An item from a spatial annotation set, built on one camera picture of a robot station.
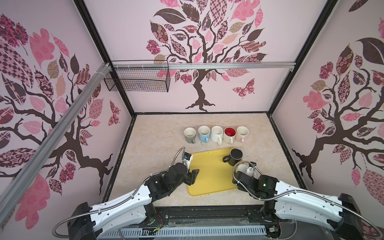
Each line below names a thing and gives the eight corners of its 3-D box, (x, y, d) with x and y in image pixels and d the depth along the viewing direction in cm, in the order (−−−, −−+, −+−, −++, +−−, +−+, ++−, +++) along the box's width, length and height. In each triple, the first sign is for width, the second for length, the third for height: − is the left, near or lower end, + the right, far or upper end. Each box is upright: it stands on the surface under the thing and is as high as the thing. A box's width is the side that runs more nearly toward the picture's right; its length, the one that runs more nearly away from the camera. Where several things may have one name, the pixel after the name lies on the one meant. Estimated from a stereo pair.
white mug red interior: (224, 145, 103) (225, 139, 97) (222, 133, 110) (223, 126, 104) (235, 145, 103) (238, 139, 96) (233, 133, 110) (235, 126, 104)
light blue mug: (198, 146, 102) (198, 138, 95) (198, 133, 110) (198, 125, 102) (210, 146, 102) (211, 138, 95) (209, 133, 109) (209, 125, 102)
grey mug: (184, 147, 102) (183, 138, 94) (184, 135, 108) (184, 127, 101) (196, 147, 102) (196, 138, 94) (196, 135, 108) (196, 127, 101)
